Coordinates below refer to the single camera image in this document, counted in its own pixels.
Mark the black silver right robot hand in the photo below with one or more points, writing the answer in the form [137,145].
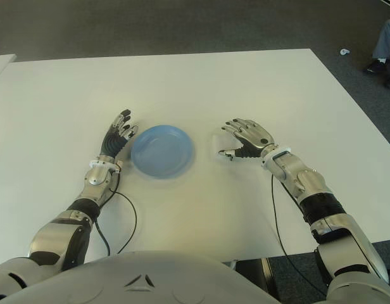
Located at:
[255,133]

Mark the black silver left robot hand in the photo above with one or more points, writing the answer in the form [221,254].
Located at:
[112,145]

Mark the white charger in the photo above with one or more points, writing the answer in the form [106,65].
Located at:
[223,141]

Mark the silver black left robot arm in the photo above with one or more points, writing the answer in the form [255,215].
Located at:
[55,234]

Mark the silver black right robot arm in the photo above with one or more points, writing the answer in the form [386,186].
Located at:
[324,202]

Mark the blue plastic plate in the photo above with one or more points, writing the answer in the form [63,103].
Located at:
[163,152]

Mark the small white scrap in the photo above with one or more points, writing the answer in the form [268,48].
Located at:
[344,51]

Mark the grey robot torso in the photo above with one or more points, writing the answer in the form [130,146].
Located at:
[144,275]

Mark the black shoe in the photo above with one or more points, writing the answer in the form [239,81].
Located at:
[376,67]

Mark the white side table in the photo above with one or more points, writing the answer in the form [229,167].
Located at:
[0,65]

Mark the dark metal table leg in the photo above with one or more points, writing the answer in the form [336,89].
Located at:
[255,278]

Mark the person's leg in jeans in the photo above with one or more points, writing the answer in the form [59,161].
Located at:
[385,39]

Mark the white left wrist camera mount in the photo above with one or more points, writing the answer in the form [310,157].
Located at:
[104,164]

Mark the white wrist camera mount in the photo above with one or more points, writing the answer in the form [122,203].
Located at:
[104,164]
[275,153]

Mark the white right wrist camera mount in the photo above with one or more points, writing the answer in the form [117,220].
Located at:
[275,153]

